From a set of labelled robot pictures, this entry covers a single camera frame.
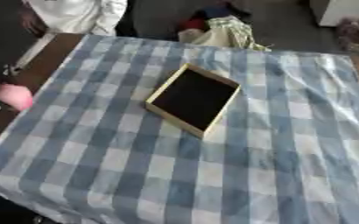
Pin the pile of cloths and bags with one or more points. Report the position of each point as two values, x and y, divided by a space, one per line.
223 30

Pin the person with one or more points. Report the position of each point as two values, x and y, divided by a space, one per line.
78 14

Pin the pink round object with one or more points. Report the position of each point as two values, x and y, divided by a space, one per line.
15 96

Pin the tan cardboard box black inside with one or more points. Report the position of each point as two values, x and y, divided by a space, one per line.
198 97

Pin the white cabinet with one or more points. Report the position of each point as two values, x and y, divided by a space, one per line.
343 10

